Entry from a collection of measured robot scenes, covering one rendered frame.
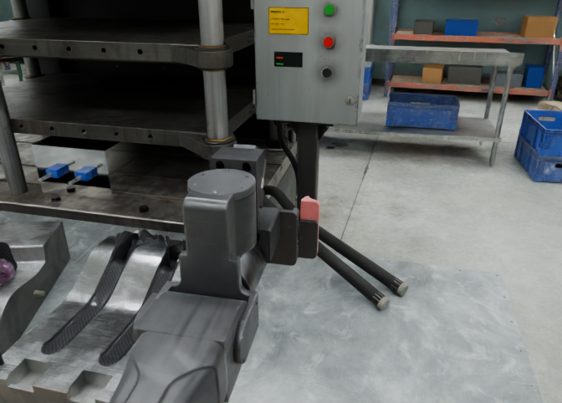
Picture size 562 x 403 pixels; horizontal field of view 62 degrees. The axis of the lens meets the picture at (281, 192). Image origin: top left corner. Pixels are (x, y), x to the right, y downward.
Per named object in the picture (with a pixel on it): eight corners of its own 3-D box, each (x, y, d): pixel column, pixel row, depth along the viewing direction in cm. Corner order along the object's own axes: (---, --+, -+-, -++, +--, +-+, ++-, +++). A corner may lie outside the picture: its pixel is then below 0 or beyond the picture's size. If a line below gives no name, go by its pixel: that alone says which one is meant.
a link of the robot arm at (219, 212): (181, 165, 42) (113, 226, 32) (274, 171, 41) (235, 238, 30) (191, 272, 47) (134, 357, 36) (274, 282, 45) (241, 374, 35)
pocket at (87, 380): (100, 416, 70) (96, 399, 69) (69, 410, 71) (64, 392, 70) (116, 393, 74) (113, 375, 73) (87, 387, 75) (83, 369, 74)
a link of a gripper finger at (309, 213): (269, 172, 58) (249, 204, 50) (326, 177, 57) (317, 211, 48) (269, 221, 61) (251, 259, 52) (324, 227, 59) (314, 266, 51)
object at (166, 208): (239, 247, 139) (237, 226, 136) (-109, 202, 166) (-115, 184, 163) (296, 153, 213) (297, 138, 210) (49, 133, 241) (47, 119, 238)
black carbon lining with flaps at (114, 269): (118, 378, 75) (109, 332, 71) (33, 360, 78) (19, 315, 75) (201, 262, 106) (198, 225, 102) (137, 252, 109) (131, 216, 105)
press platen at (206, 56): (239, 124, 123) (236, 48, 115) (-142, 97, 151) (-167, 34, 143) (300, 68, 197) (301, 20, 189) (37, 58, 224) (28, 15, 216)
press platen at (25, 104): (242, 203, 133) (240, 144, 126) (-117, 165, 161) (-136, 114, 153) (299, 123, 207) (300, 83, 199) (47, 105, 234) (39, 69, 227)
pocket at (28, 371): (38, 403, 73) (33, 385, 71) (9, 396, 74) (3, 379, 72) (58, 380, 77) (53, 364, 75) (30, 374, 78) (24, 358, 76)
